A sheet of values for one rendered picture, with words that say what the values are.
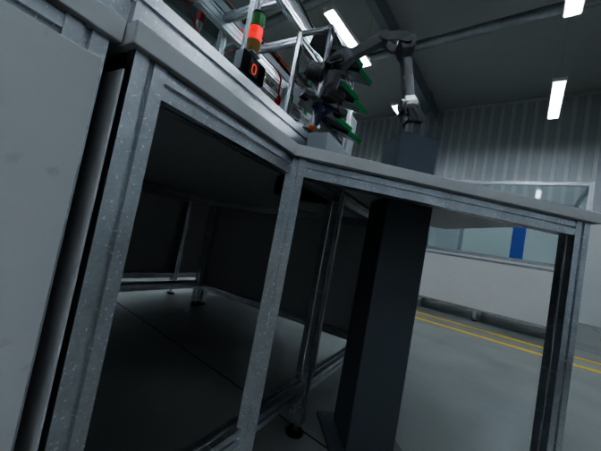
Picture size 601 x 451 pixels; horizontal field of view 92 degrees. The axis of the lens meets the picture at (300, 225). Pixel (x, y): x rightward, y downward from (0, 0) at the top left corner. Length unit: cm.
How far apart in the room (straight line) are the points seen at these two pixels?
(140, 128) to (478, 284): 466
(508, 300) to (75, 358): 468
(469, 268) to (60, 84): 475
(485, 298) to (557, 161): 578
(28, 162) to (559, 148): 997
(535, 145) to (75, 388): 1000
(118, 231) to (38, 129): 14
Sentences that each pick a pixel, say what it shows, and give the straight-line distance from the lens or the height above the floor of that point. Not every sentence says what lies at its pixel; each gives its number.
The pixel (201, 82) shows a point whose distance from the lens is 52.
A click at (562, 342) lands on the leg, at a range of 111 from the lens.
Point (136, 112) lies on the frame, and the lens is 46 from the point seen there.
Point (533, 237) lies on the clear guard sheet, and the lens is 488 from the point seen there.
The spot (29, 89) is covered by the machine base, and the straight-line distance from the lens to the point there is 43.
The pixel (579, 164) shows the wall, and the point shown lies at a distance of 993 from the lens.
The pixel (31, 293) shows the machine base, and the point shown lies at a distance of 44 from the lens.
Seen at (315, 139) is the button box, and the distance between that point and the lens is 91.
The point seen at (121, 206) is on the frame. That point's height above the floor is 63.
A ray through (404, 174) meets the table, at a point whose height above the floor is 84.
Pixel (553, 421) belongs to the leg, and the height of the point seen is 28.
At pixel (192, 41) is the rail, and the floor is 94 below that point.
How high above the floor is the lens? 63
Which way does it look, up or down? 3 degrees up
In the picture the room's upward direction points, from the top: 11 degrees clockwise
